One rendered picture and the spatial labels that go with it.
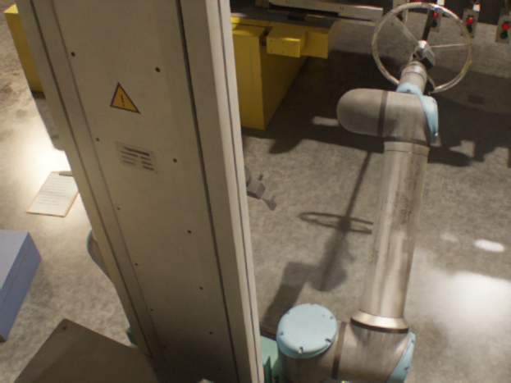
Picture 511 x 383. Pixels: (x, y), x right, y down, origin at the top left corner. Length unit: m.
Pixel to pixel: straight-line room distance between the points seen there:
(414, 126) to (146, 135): 0.72
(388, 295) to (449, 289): 1.10
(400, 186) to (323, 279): 1.12
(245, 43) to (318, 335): 1.85
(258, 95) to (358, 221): 0.89
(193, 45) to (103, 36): 0.15
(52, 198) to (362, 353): 2.03
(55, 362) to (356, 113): 0.93
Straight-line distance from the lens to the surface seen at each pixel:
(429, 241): 2.63
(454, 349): 2.31
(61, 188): 3.07
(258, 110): 3.11
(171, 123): 0.84
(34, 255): 2.69
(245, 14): 3.10
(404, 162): 1.39
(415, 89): 1.91
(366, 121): 1.41
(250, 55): 2.94
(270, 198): 1.91
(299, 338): 1.40
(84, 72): 0.90
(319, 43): 2.92
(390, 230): 1.38
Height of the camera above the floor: 1.93
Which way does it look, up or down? 44 degrees down
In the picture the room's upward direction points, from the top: 4 degrees counter-clockwise
